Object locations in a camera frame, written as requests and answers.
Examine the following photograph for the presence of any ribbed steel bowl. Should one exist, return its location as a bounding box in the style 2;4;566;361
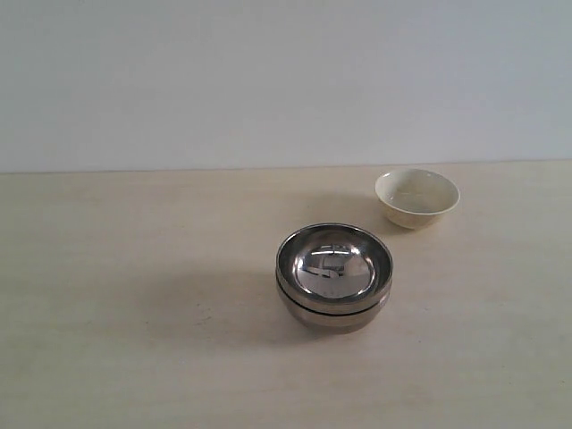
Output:
275;223;393;315

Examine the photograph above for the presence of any smooth steel bowl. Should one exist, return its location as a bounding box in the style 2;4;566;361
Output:
275;279;392;333

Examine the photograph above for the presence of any white ceramic bowl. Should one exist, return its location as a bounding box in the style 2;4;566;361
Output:
374;168;460;231

